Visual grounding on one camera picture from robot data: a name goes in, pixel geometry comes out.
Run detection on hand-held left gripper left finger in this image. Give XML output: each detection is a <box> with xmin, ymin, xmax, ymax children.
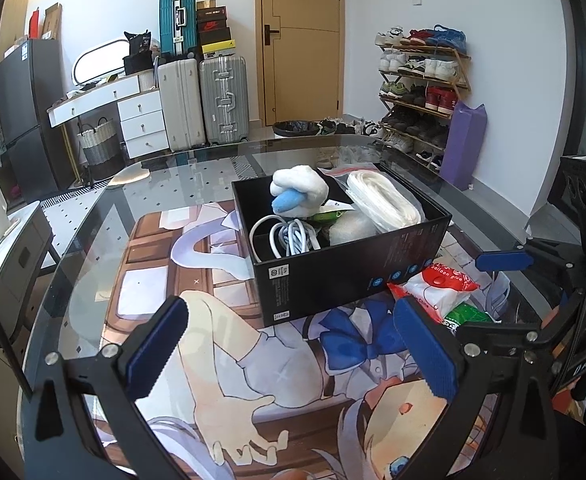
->
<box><xmin>25</xmin><ymin>296</ymin><xmax>190</xmax><ymax>480</ymax></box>

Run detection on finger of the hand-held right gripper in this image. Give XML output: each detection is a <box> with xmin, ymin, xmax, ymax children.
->
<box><xmin>476</xmin><ymin>240</ymin><xmax>586</xmax><ymax>293</ymax></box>
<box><xmin>456</xmin><ymin>290</ymin><xmax>586</xmax><ymax>351</ymax></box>

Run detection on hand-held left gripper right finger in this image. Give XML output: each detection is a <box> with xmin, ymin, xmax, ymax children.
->
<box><xmin>393</xmin><ymin>296</ymin><xmax>560</xmax><ymax>480</ymax></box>

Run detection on black cardboard box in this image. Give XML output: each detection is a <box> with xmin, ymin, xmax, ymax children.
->
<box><xmin>231</xmin><ymin>161</ymin><xmax>453</xmax><ymax>328</ymax></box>

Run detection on clear bag of white laces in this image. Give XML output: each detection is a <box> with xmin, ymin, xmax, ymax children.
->
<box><xmin>345</xmin><ymin>170</ymin><xmax>424</xmax><ymax>234</ymax></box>

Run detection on white cable bundle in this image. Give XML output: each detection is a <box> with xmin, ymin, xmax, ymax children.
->
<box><xmin>250</xmin><ymin>215</ymin><xmax>321</xmax><ymax>261</ymax></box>

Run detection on white and blue plush toy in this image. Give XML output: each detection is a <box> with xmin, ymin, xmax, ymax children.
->
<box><xmin>269</xmin><ymin>164</ymin><xmax>330</xmax><ymax>218</ymax></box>

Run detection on green and white packet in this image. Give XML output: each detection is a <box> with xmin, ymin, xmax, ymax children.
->
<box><xmin>443</xmin><ymin>302</ymin><xmax>494</xmax><ymax>336</ymax></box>

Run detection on red and white packet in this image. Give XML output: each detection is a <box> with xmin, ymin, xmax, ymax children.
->
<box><xmin>388</xmin><ymin>261</ymin><xmax>480</xmax><ymax>326</ymax></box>

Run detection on printed cartoon desk mat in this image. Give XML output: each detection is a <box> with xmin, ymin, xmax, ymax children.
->
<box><xmin>100</xmin><ymin>200</ymin><xmax>559</xmax><ymax>480</ymax></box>

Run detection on purple paper bag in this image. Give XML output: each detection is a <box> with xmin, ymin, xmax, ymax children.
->
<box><xmin>440</xmin><ymin>101</ymin><xmax>488</xmax><ymax>191</ymax></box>

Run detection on grey side cabinet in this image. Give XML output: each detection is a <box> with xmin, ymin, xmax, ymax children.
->
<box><xmin>0</xmin><ymin>201</ymin><xmax>61</xmax><ymax>341</ymax></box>

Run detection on black and white striped rug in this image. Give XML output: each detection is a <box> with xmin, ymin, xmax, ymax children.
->
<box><xmin>40</xmin><ymin>172</ymin><xmax>124</xmax><ymax>208</ymax></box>

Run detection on wooden shoe rack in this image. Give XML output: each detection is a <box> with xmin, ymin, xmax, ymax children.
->
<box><xmin>375</xmin><ymin>25</ymin><xmax>472</xmax><ymax>171</ymax></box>

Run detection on rows of assorted shoes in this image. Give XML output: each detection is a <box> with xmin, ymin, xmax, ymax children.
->
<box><xmin>377</xmin><ymin>24</ymin><xmax>469</xmax><ymax>168</ymax></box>

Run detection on pile of loose shoes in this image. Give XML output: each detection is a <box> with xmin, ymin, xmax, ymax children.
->
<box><xmin>318</xmin><ymin>116</ymin><xmax>384</xmax><ymax>138</ymax></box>

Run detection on woven laundry basket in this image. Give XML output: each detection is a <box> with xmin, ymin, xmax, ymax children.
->
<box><xmin>77</xmin><ymin>117</ymin><xmax>118</xmax><ymax>181</ymax></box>

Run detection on white desk with drawers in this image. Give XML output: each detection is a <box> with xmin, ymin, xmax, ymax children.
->
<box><xmin>48</xmin><ymin>70</ymin><xmax>169</xmax><ymax>158</ymax></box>

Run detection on white suitcase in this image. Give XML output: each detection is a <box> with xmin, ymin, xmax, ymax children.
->
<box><xmin>157</xmin><ymin>58</ymin><xmax>207</xmax><ymax>152</ymax></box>

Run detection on trash bin with black bag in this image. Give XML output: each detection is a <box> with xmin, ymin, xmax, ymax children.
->
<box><xmin>272</xmin><ymin>120</ymin><xmax>321</xmax><ymax>138</ymax></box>

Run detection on silver suitcase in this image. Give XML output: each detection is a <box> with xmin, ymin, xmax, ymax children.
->
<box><xmin>199</xmin><ymin>55</ymin><xmax>250</xmax><ymax>146</ymax></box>

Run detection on dark grey refrigerator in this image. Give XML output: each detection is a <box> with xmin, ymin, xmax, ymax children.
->
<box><xmin>0</xmin><ymin>37</ymin><xmax>76</xmax><ymax>201</ymax></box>

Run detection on black bag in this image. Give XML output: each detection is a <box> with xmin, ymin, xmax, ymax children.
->
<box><xmin>123</xmin><ymin>30</ymin><xmax>154</xmax><ymax>75</ymax></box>

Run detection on oval white-framed mirror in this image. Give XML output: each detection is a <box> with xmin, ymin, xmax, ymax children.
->
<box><xmin>72</xmin><ymin>39</ymin><xmax>130</xmax><ymax>86</ymax></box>

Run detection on wooden door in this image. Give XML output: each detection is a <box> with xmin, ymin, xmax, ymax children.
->
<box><xmin>255</xmin><ymin>0</ymin><xmax>345</xmax><ymax>126</ymax></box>

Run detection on yellow and black shoe box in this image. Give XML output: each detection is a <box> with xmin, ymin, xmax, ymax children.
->
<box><xmin>201</xmin><ymin>40</ymin><xmax>236</xmax><ymax>57</ymax></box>

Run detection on teal suitcase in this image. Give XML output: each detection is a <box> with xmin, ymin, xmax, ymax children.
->
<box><xmin>159</xmin><ymin>0</ymin><xmax>197</xmax><ymax>58</ymax></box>

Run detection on flat cardboard box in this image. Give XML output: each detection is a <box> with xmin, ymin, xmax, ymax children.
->
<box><xmin>40</xmin><ymin>2</ymin><xmax>62</xmax><ymax>41</ymax></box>

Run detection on wooden wardrobe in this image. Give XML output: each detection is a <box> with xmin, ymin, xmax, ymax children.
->
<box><xmin>0</xmin><ymin>0</ymin><xmax>30</xmax><ymax>58</ymax></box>

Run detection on black cable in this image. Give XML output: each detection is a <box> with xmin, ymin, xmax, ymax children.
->
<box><xmin>0</xmin><ymin>270</ymin><xmax>34</xmax><ymax>397</ymax></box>

